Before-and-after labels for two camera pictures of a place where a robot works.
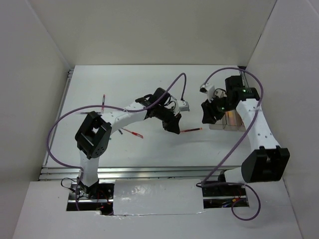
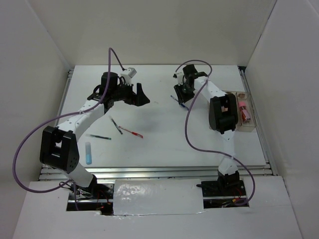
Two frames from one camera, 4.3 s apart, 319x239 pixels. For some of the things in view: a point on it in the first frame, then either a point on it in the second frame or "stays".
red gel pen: (134, 133) stays
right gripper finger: (209, 113) to (187, 95)
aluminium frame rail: (131, 173) stays
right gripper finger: (208, 110) to (179, 90)
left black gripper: (172, 124) to (138, 99)
